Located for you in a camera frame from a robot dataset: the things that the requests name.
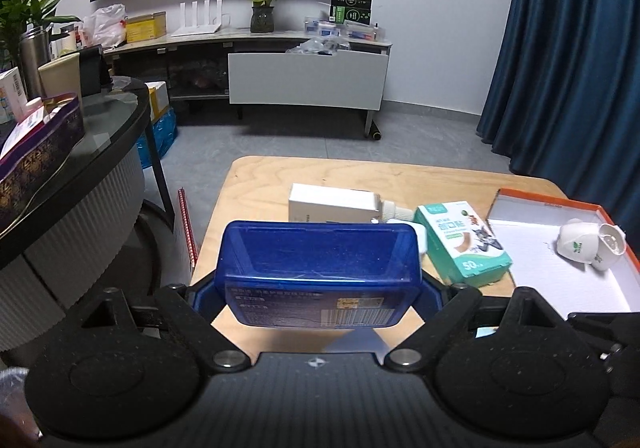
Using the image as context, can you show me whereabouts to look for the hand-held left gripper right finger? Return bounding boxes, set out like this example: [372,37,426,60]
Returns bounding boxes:
[384,273,568,371]

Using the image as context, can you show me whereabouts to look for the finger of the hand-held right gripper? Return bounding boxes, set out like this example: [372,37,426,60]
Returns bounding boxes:
[567,312,632,351]

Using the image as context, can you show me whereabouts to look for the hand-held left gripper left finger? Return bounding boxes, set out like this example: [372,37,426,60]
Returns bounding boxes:
[80,273,251,371]

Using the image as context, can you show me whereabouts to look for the orange white box tray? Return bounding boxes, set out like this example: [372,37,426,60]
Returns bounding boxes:
[486,188,640,321]

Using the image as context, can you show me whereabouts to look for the blue plastic box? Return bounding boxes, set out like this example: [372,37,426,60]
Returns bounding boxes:
[220,220,421,329]

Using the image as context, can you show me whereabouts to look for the white cube adapter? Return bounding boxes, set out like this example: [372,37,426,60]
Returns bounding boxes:
[407,222,427,257]

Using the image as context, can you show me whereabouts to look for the green white carton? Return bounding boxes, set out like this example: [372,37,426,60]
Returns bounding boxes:
[413,201,514,288]

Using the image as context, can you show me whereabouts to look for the white lamp cup green logo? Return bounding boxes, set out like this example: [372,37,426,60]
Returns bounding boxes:
[556,218,599,264]

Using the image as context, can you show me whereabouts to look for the clear glass light bulb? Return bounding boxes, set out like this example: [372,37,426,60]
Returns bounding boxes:
[380,200,416,225]

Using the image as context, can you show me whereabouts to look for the blue plastic bag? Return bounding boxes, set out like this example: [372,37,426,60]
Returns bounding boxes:
[134,106,180,169]

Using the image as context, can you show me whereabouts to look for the black round table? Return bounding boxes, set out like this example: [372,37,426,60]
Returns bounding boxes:
[0,76,176,354]

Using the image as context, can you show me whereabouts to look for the white yellow cardboard box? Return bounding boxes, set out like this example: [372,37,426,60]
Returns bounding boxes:
[144,80,171,122]

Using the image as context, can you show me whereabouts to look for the purple patterned box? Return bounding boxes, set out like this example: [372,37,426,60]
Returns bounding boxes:
[0,92,86,229]

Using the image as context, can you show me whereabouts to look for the grey television cabinet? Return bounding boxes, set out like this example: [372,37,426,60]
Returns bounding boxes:
[102,30,394,139]

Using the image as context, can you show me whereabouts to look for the white cabinet drawer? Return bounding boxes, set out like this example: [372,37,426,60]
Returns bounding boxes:
[227,50,390,114]

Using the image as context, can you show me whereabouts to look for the beige cup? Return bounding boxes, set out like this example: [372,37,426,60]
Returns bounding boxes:
[38,52,84,101]

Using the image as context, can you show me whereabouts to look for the clear plastic bags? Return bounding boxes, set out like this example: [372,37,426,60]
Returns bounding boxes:
[284,37,351,57]

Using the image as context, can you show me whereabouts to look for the white router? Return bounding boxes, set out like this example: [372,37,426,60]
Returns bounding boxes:
[171,0,224,38]

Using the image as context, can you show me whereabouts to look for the blue curtain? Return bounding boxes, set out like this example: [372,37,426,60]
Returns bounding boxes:
[479,0,640,229]

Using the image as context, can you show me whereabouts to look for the clear plastic organizer box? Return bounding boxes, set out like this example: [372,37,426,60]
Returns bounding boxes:
[302,16,386,42]

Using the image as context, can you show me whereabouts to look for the white orange carton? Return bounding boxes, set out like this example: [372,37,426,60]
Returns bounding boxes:
[0,66,29,125]

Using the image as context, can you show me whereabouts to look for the white plastic bag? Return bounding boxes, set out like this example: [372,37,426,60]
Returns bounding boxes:
[82,4,127,49]

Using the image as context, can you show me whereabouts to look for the steel thermos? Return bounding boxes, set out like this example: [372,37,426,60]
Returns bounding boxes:
[18,24,54,99]

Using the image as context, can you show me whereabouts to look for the green black box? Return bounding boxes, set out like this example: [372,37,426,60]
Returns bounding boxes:
[328,0,374,26]

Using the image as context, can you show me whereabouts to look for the leafy green plant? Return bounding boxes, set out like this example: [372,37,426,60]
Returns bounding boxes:
[0,0,82,64]

